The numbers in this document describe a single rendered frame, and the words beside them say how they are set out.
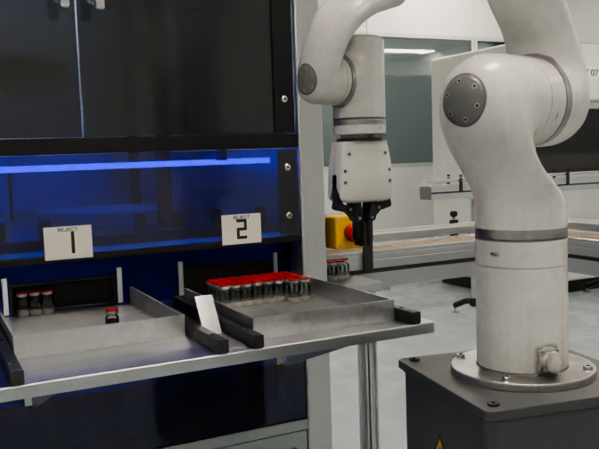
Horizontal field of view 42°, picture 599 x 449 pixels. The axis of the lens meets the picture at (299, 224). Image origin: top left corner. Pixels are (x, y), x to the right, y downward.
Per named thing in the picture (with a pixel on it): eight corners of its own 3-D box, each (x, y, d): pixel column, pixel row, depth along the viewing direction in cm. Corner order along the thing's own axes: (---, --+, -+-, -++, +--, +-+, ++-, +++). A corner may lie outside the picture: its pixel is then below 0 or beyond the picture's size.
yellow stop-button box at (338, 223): (320, 247, 171) (319, 215, 171) (348, 244, 174) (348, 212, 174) (337, 249, 165) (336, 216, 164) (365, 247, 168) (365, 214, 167)
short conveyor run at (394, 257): (308, 297, 174) (306, 228, 172) (279, 289, 188) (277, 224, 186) (538, 268, 204) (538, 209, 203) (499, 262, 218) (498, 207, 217)
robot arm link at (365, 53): (356, 117, 118) (396, 118, 124) (353, 29, 117) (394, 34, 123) (318, 120, 124) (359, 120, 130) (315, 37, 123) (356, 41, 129)
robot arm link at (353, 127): (370, 120, 130) (371, 138, 131) (324, 121, 126) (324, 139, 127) (397, 118, 123) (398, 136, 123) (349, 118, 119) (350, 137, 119)
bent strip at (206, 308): (195, 331, 127) (193, 296, 127) (213, 329, 129) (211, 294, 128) (226, 349, 115) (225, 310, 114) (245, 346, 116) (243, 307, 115)
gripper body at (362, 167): (374, 133, 130) (376, 199, 131) (321, 134, 126) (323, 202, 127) (399, 131, 124) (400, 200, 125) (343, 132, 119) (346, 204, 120)
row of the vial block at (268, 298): (217, 308, 145) (216, 284, 145) (302, 297, 153) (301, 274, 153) (221, 310, 143) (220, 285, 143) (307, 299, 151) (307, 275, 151)
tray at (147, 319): (-7, 319, 143) (-8, 300, 143) (132, 303, 154) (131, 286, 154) (14, 360, 113) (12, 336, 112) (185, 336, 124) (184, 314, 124)
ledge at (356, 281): (301, 286, 178) (301, 278, 178) (349, 281, 184) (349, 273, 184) (331, 295, 166) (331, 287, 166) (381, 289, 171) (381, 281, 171)
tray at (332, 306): (184, 306, 150) (184, 288, 149) (304, 291, 161) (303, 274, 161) (253, 340, 119) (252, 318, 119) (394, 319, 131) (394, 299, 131)
